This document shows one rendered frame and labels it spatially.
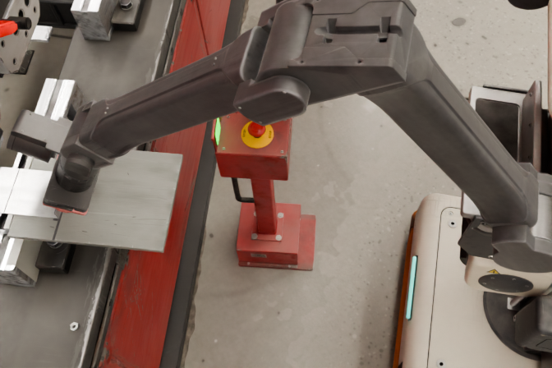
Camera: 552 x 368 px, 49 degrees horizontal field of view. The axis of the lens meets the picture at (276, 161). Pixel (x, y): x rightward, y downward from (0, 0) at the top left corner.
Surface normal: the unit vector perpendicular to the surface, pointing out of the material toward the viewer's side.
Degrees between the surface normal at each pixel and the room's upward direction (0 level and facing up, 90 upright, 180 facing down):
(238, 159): 90
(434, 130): 90
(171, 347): 0
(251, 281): 0
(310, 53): 15
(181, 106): 89
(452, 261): 0
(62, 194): 27
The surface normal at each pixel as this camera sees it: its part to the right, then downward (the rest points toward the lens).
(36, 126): 0.33, -0.35
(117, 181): -0.04, -0.47
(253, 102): -0.22, 0.87
